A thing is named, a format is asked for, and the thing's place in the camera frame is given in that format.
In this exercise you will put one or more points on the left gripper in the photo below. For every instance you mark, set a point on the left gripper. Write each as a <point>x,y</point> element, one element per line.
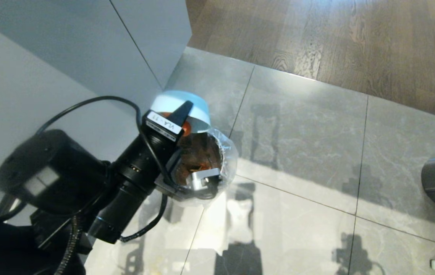
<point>144,160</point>

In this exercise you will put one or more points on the pale blue white bowl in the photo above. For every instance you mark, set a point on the pale blue white bowl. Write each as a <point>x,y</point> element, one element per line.
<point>186,100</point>

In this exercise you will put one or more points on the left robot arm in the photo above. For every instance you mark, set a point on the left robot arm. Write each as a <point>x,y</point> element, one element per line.
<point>49,172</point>

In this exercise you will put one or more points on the trash bin with clear liner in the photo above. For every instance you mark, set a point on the trash bin with clear liner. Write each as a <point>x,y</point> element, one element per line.
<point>206,152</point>

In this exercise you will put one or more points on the gray cabinet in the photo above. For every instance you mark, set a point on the gray cabinet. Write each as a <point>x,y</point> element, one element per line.
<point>68,49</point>

